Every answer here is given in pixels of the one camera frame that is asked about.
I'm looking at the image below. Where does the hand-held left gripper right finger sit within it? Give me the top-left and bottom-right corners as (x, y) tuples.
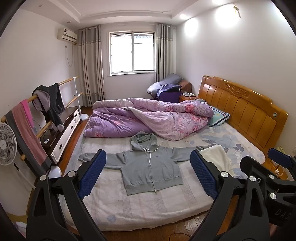
(190, 149), (271, 241)

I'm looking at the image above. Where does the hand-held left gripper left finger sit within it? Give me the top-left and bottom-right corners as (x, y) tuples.
(26, 149), (109, 241)

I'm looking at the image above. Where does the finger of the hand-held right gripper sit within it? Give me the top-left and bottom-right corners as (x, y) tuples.
(240, 156), (287, 184)
(268, 148), (296, 169)

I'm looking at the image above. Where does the grey zip hoodie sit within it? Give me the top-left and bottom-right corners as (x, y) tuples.
(78, 131), (219, 196)

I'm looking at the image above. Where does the wooden nightstand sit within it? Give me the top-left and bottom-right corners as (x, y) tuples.
(179, 91), (199, 102)
(264, 158), (289, 181)

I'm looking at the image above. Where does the folded white garment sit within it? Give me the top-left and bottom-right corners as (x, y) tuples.
(199, 145), (235, 178)

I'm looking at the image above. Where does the white round base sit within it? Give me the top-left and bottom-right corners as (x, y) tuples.
(47, 166), (62, 179)

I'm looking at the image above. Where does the white dark tv cabinet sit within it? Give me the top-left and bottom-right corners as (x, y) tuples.
(38, 106), (82, 166)

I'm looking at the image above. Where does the wooden bed with mattress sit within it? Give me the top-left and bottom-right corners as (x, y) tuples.
(52, 100), (266, 230)

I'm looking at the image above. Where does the light blue floral pillow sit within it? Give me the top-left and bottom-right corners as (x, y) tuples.
(207, 105), (230, 128)

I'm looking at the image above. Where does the pink grey striped blanket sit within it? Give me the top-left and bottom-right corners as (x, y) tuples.
(5, 102), (52, 176)

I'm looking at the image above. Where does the purple floral quilt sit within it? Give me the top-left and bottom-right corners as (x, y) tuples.
(84, 97), (214, 142)

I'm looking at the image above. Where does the black jacket grey lining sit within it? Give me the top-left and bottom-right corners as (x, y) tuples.
(32, 83), (65, 132)

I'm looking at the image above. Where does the white standing fan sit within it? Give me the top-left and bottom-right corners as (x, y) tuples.
(0, 122), (18, 171)

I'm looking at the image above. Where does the purple blue cloth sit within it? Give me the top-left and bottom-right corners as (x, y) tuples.
(157, 84), (182, 98)

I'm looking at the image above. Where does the pink towel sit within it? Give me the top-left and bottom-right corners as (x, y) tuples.
(20, 100), (35, 128)

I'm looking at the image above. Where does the wooden barre rack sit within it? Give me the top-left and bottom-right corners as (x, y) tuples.
(0, 76), (89, 163)

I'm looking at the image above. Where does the grey striped curtain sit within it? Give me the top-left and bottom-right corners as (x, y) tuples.
(155, 23), (177, 81)
(77, 25), (105, 107)

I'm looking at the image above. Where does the white framed window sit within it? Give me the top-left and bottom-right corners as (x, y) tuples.
(107, 31), (156, 76)

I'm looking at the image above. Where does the white air conditioner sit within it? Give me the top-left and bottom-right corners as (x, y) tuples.
(57, 28), (78, 42)

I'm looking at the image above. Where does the wooden bed frame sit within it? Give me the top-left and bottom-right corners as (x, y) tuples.
(198, 75), (289, 156)

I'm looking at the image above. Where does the black floor cable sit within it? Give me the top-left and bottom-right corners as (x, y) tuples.
(168, 232), (193, 241)

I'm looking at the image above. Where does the air conditioner cable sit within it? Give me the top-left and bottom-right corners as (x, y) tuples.
(65, 45), (75, 67)

